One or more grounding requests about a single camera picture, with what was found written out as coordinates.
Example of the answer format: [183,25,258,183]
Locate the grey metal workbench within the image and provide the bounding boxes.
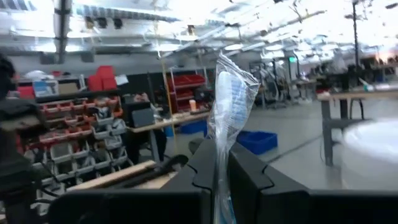
[317,88,398,167]

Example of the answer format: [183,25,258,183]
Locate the parts bin rack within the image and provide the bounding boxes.
[12,96,131,187]

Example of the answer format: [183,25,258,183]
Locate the red bin shelf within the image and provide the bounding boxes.
[167,67,215,114]

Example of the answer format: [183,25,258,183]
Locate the blue white toothbrush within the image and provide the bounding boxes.
[207,52,261,224]

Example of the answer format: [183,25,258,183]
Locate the blue plastic storage bin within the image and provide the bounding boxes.
[236,130,279,156]
[180,119,208,135]

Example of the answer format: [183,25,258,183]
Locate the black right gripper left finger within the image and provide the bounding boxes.
[48,139,218,224]

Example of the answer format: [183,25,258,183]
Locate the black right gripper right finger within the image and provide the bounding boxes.
[228,142,398,224]

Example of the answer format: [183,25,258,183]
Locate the red plastic bin stack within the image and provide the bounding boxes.
[87,65,118,92]

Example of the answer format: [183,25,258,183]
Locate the wooden desk grey legs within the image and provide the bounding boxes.
[127,110,212,162]

